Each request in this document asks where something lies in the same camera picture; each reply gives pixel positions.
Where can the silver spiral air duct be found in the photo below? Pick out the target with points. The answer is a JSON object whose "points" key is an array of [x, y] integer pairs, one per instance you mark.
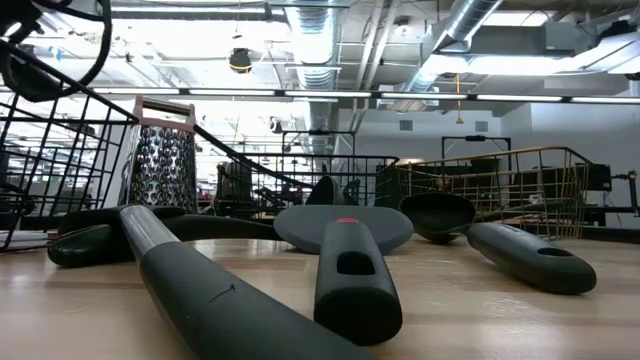
{"points": [[470, 20], [320, 50]]}

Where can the black metal station frame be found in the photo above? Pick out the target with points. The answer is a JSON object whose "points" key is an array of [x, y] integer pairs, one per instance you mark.
{"points": [[320, 132], [475, 138]]}

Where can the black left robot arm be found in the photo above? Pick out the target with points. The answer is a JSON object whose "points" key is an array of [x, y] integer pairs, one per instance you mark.
{"points": [[15, 15]]}

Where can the round grey spatula red mark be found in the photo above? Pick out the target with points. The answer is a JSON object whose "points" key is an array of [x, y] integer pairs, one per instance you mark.
{"points": [[357, 300]]}

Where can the long ceiling light strip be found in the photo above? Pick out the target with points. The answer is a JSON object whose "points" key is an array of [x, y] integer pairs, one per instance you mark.
{"points": [[325, 94]]}

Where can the black turner steel shaft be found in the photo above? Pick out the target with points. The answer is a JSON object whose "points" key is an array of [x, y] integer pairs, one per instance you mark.
{"points": [[225, 310]]}

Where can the black computer monitor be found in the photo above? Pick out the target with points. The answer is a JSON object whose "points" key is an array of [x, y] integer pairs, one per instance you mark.
{"points": [[600, 177], [235, 185]]}

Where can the black ceiling dome camera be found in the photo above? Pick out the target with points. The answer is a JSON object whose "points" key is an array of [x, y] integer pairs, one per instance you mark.
{"points": [[240, 61]]}

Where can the grey rectangular air duct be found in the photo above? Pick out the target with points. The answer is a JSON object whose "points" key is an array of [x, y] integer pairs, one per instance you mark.
{"points": [[525, 37]]}

